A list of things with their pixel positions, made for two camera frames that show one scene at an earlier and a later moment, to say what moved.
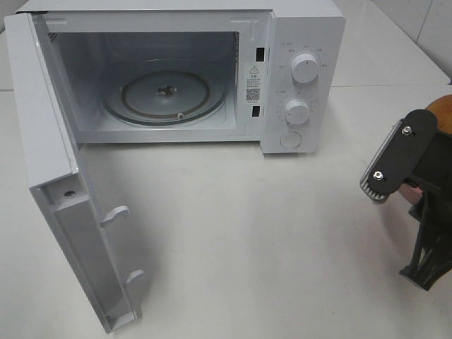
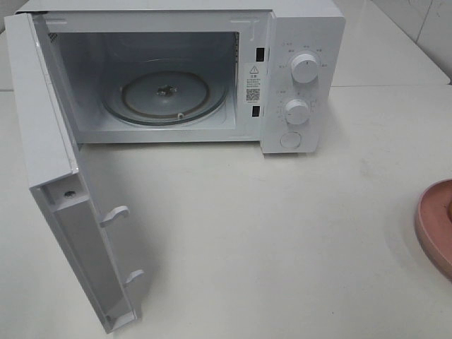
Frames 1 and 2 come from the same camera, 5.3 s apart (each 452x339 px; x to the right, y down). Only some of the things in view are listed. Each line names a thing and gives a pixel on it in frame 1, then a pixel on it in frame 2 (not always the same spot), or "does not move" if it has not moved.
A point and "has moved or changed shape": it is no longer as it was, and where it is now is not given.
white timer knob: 297,111 does not move
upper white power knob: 304,68 does not move
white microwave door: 54,178 does not move
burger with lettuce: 442,109 has moved or changed shape
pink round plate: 412,194 has moved or changed shape
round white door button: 290,140 does not move
